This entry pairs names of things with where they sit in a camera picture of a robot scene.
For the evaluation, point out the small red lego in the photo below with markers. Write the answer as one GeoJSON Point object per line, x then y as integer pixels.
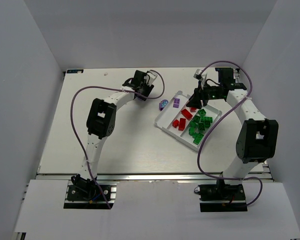
{"type": "Point", "coordinates": [175, 123]}

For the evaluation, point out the blue label left corner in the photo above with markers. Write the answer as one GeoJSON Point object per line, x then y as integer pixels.
{"type": "Point", "coordinates": [74, 71]}

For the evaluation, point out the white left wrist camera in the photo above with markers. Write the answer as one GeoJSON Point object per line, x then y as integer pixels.
{"type": "Point", "coordinates": [150, 77]}

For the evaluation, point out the white three-compartment tray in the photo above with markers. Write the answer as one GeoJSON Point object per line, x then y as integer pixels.
{"type": "Point", "coordinates": [165, 118]}

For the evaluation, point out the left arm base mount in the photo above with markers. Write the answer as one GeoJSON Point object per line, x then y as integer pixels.
{"type": "Point", "coordinates": [77, 199]}

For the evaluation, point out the small green lego brick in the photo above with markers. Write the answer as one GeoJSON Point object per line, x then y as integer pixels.
{"type": "Point", "coordinates": [197, 141]}

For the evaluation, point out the aluminium table edge rail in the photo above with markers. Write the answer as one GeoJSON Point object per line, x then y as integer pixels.
{"type": "Point", "coordinates": [132, 177]}

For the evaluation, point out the red and green lego stack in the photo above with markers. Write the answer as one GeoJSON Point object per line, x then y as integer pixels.
{"type": "Point", "coordinates": [182, 124]}

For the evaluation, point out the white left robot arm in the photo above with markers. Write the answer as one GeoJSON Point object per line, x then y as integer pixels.
{"type": "Point", "coordinates": [100, 125]}

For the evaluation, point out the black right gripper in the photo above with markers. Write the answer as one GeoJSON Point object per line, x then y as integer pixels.
{"type": "Point", "coordinates": [199, 93]}

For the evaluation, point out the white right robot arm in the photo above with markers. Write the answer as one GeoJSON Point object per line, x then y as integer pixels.
{"type": "Point", "coordinates": [257, 138]}

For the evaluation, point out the green 2x2 lego brick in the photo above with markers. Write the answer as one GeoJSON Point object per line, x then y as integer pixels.
{"type": "Point", "coordinates": [201, 126]}

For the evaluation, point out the green 2x4 lego plate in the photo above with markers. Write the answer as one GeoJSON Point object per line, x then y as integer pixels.
{"type": "Point", "coordinates": [206, 119]}

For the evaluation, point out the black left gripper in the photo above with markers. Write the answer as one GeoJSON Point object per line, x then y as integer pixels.
{"type": "Point", "coordinates": [145, 91]}

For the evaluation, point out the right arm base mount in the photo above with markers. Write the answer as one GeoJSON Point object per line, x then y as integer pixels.
{"type": "Point", "coordinates": [221, 198]}

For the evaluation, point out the red lego brick top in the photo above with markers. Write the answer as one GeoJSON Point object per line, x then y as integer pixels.
{"type": "Point", "coordinates": [186, 114]}

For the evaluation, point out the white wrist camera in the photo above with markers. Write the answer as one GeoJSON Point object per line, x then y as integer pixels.
{"type": "Point", "coordinates": [150, 77]}
{"type": "Point", "coordinates": [201, 77]}

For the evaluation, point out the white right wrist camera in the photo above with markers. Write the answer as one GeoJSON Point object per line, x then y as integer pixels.
{"type": "Point", "coordinates": [201, 77]}

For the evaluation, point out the purple paw print lego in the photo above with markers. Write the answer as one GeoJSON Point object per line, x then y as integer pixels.
{"type": "Point", "coordinates": [163, 104]}

